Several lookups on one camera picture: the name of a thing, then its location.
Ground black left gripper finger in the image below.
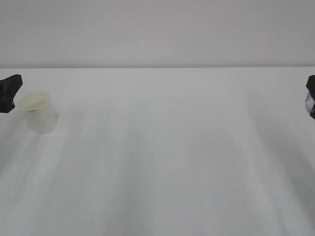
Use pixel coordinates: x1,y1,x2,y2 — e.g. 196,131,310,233
0,74,23,114

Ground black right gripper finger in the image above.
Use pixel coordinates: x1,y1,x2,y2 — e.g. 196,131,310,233
305,75,315,119

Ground clear water bottle green label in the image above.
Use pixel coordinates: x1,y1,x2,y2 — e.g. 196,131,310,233
305,92,315,115

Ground white paper cup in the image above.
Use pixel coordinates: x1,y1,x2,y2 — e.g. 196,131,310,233
18,91,57,135

